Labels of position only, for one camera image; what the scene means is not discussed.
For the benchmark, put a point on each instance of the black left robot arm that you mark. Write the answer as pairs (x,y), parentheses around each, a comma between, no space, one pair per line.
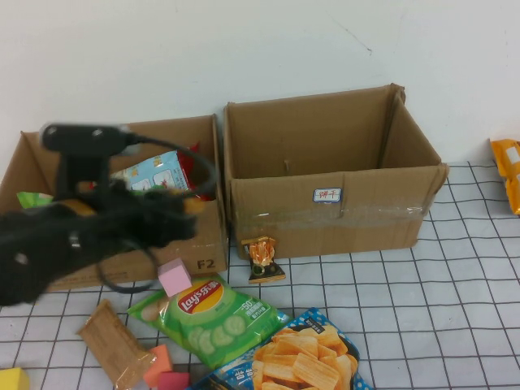
(36,252)

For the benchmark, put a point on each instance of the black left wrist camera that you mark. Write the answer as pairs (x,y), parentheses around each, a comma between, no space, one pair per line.
(81,140)

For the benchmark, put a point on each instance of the yellow foam block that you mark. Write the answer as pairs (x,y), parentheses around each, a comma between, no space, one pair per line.
(14,380)

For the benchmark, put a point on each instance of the green chip bag with barcode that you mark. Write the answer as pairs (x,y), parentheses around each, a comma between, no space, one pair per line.
(34,200)

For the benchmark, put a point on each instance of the plain brown biscuit packet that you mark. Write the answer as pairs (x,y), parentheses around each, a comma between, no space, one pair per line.
(113,345)

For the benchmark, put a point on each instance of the taped cardboard box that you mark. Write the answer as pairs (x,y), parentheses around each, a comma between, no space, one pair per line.
(365,231)

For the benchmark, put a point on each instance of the orange foam block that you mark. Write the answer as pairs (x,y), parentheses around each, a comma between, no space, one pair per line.
(160,363)

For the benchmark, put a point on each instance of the magenta foam cube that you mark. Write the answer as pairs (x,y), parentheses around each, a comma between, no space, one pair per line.
(174,382)

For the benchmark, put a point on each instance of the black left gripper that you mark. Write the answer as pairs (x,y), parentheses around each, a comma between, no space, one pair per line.
(122,223)

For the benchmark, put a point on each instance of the blue polka dot chip bag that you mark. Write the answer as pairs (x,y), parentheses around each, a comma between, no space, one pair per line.
(300,357)

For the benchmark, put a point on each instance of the white grid tablecloth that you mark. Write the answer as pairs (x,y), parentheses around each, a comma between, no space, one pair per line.
(406,304)

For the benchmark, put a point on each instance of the red snack bag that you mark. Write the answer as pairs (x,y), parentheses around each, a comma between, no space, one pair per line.
(187,160)

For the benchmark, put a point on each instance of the yellow orange chip bag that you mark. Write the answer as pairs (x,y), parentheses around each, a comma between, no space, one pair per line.
(508,178)

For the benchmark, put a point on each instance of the green Lay's chip bag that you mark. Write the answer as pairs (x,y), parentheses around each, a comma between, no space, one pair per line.
(211,325)

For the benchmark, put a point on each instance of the cardboard box with F2 print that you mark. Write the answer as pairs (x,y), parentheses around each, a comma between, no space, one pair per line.
(209,243)

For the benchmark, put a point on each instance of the light blue snack bag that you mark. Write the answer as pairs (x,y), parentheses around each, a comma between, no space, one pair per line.
(162,170)

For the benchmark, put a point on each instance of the pink foam cube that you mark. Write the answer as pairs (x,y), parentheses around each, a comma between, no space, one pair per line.
(174,278)

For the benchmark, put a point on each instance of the small orange black snack pack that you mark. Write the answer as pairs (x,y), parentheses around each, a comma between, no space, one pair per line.
(263,260)

